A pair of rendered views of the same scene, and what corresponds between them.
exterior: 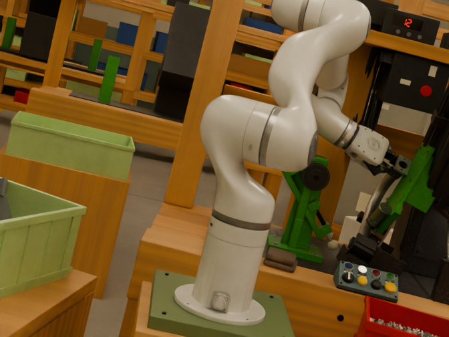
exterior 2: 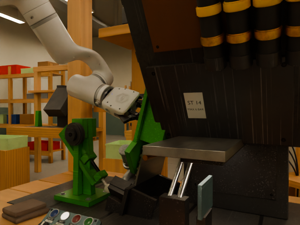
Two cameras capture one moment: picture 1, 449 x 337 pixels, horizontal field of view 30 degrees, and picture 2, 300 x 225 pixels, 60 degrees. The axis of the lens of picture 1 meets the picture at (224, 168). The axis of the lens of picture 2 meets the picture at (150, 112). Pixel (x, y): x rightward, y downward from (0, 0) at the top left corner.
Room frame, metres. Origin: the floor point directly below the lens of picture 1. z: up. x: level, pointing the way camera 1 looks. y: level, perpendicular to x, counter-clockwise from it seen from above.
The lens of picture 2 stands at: (1.57, -0.85, 1.20)
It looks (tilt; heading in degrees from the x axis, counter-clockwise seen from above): 1 degrees down; 28
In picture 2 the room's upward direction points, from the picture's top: straight up
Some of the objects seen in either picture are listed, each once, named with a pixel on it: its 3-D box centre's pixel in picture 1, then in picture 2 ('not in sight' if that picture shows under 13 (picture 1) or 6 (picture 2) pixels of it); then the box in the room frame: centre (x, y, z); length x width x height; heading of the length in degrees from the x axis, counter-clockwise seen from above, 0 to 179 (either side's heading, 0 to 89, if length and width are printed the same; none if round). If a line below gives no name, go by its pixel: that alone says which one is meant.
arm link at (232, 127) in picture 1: (239, 158); not in sight; (1.65, -0.02, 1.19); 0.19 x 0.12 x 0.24; 75
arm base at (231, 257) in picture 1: (229, 263); not in sight; (1.65, -0.06, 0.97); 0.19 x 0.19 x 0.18
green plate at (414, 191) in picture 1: (419, 182); (158, 119); (2.25, -0.52, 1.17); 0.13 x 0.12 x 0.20; 91
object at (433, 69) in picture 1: (413, 82); not in sight; (2.52, -0.48, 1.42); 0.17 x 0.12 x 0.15; 91
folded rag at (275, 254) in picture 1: (281, 259); (26, 210); (2.05, -0.19, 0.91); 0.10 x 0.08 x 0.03; 173
